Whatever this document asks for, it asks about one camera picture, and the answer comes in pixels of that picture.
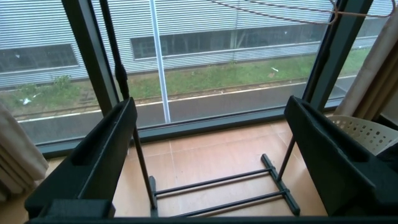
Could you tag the white laundry basket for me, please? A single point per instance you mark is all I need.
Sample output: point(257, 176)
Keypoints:
point(357, 130)

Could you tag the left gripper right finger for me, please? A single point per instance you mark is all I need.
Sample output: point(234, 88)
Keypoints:
point(335, 183)

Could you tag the black clothes rack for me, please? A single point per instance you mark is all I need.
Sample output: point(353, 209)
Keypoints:
point(119, 74)

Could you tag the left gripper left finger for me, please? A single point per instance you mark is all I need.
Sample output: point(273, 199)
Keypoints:
point(93, 180)

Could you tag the window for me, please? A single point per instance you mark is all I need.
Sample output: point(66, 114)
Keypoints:
point(202, 46)

